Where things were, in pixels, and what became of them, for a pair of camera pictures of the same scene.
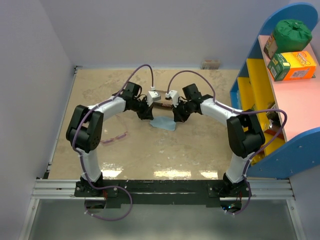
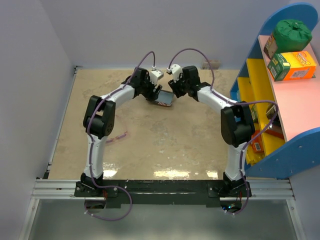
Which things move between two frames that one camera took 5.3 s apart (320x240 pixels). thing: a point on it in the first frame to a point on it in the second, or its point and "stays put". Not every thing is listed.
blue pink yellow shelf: (288, 111) stays put
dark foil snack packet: (274, 121) stays put
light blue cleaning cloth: (164, 122) to (165, 97)
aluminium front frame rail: (260, 189) stays put
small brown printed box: (270, 47) stays put
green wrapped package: (291, 35) stays put
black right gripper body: (183, 110) to (180, 87)
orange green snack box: (292, 66) stays put
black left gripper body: (141, 107) to (147, 89)
